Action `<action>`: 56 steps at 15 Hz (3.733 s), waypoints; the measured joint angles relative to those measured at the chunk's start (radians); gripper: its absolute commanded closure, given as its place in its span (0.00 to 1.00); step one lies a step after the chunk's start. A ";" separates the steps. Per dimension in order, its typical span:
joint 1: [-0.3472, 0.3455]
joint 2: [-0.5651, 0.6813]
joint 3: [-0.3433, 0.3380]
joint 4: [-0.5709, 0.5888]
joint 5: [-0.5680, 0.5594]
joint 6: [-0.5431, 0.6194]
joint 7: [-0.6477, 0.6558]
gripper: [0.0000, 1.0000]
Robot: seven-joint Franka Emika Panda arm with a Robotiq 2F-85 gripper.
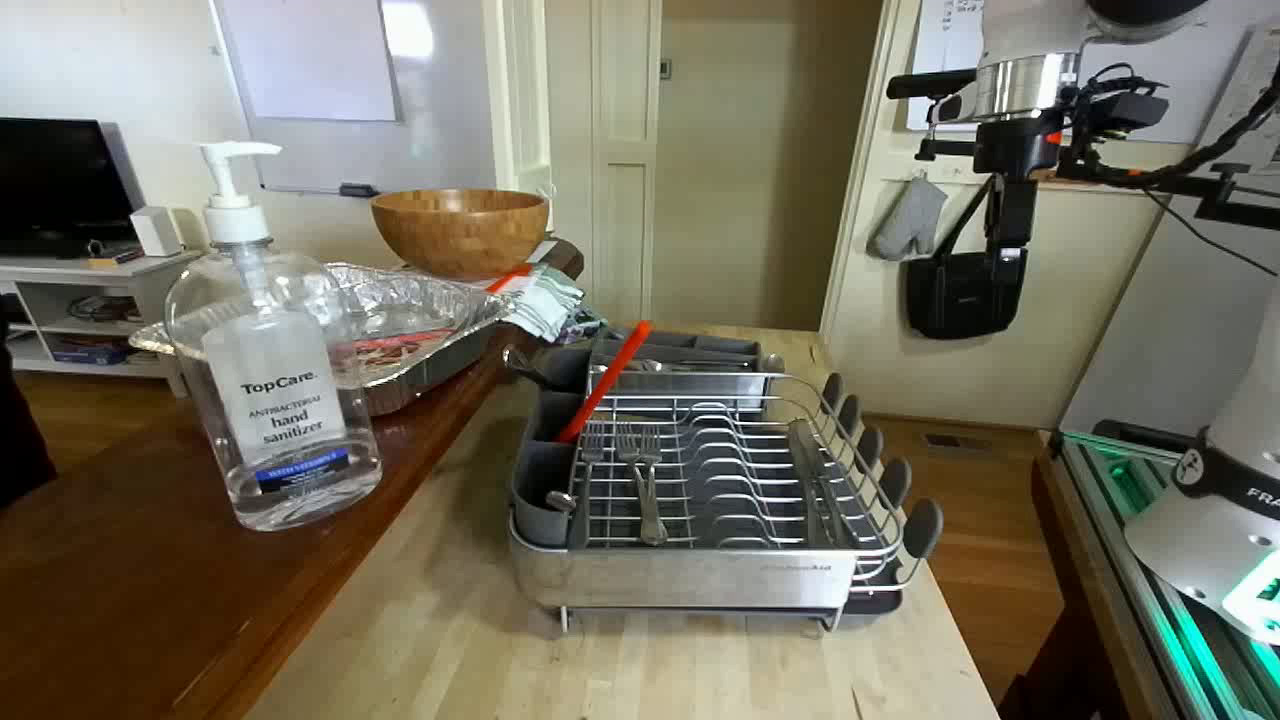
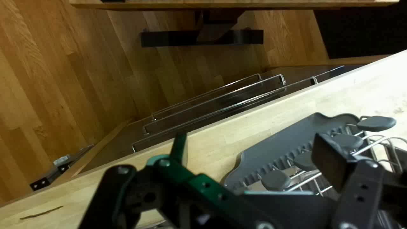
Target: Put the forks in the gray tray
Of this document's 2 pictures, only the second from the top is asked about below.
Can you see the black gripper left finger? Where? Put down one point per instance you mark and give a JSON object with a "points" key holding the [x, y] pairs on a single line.
{"points": [[191, 186]]}

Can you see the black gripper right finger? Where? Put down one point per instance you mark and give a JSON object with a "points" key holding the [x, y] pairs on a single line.
{"points": [[364, 195]]}

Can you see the wooden island cabinet with drawers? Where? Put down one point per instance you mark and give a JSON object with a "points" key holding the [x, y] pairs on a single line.
{"points": [[127, 140]]}

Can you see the wooden desk with black base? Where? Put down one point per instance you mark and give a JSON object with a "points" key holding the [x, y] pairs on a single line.
{"points": [[204, 37]]}

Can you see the black metal floor bracket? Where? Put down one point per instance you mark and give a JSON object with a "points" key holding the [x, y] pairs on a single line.
{"points": [[40, 183]]}

